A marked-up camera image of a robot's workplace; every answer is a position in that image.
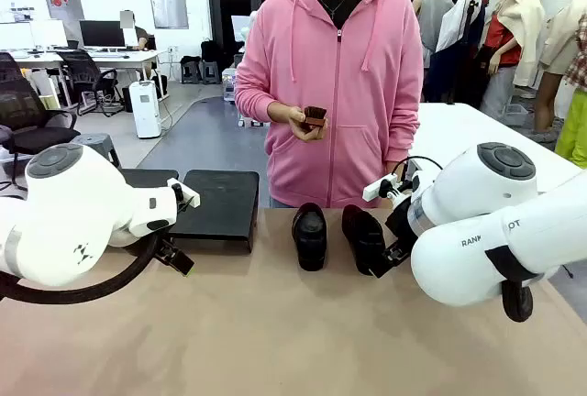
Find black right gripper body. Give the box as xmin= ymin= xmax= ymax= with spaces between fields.
xmin=386 ymin=194 xmax=415 ymax=248

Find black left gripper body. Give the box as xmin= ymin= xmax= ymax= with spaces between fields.
xmin=153 ymin=233 xmax=178 ymax=258

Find black buckle loafer shoe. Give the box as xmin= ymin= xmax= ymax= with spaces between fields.
xmin=292 ymin=202 xmax=329 ymax=272
xmin=340 ymin=203 xmax=387 ymax=277

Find brown wooden shoe brush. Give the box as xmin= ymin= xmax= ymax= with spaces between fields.
xmin=300 ymin=105 xmax=329 ymax=134

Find pink sleeved right forearm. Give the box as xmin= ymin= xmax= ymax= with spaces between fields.
xmin=235 ymin=86 xmax=282 ymax=121

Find pink sleeved left forearm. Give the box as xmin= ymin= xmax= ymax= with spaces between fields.
xmin=388 ymin=93 xmax=426 ymax=164

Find black slanted shoe stand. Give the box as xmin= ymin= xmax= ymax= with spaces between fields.
xmin=119 ymin=169 xmax=180 ymax=190
xmin=168 ymin=170 xmax=260 ymax=254

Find person's right hand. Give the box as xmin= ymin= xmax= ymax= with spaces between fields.
xmin=269 ymin=101 xmax=325 ymax=143

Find white table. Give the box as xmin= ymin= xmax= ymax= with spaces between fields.
xmin=415 ymin=102 xmax=587 ymax=195

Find grey plastic stool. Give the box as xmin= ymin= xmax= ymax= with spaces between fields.
xmin=72 ymin=133 xmax=123 ymax=171

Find white air purifier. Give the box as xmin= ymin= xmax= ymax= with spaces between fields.
xmin=128 ymin=80 xmax=163 ymax=139

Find person in pink hoodie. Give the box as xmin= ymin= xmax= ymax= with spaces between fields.
xmin=233 ymin=0 xmax=426 ymax=209

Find clear plastic storage box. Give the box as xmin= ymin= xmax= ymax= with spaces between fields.
xmin=221 ymin=68 xmax=240 ymax=103

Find black mesh office chair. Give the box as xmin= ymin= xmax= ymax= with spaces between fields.
xmin=58 ymin=49 xmax=125 ymax=117
xmin=0 ymin=51 xmax=83 ymax=186

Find dark plastic stool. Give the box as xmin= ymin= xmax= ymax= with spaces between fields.
xmin=180 ymin=60 xmax=204 ymax=85
xmin=201 ymin=60 xmax=222 ymax=85

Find long white office desk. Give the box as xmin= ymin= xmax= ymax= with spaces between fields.
xmin=0 ymin=49 xmax=169 ymax=108

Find neon green trousers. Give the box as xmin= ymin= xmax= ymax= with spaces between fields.
xmin=554 ymin=88 xmax=587 ymax=171

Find black backpack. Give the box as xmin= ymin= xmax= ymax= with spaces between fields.
xmin=200 ymin=38 xmax=227 ymax=63

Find mannequin with white navy garment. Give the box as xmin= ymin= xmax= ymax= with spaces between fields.
xmin=435 ymin=0 xmax=488 ymax=65

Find mannequin with grey top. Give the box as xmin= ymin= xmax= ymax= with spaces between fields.
xmin=411 ymin=0 xmax=456 ymax=72

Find seated person at desk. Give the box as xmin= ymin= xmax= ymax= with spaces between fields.
xmin=119 ymin=9 xmax=151 ymax=51

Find black computer monitor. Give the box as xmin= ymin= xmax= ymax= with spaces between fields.
xmin=79 ymin=19 xmax=127 ymax=49

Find mannequin with cream jacket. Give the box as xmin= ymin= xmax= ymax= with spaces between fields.
xmin=479 ymin=0 xmax=547 ymax=113

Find white computer monitor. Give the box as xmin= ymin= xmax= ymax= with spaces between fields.
xmin=0 ymin=22 xmax=36 ymax=51
xmin=28 ymin=18 xmax=69 ymax=49

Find mannequin with bucket hat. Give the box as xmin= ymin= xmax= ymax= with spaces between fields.
xmin=534 ymin=0 xmax=587 ymax=140

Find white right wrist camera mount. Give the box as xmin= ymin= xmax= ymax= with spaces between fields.
xmin=362 ymin=174 xmax=416 ymax=201

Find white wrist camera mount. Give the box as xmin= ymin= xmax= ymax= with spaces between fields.
xmin=362 ymin=174 xmax=416 ymax=201
xmin=166 ymin=177 xmax=202 ymax=209

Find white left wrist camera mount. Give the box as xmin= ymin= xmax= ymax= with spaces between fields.
xmin=166 ymin=177 xmax=202 ymax=209

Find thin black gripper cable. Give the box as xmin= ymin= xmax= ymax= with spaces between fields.
xmin=394 ymin=155 xmax=444 ymax=186

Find black velcro cable strap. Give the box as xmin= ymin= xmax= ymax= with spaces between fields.
xmin=484 ymin=243 xmax=549 ymax=283

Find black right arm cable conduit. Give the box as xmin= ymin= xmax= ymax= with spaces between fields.
xmin=501 ymin=278 xmax=536 ymax=324

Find silver wall panel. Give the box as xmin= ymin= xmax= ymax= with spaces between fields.
xmin=147 ymin=0 xmax=190 ymax=29

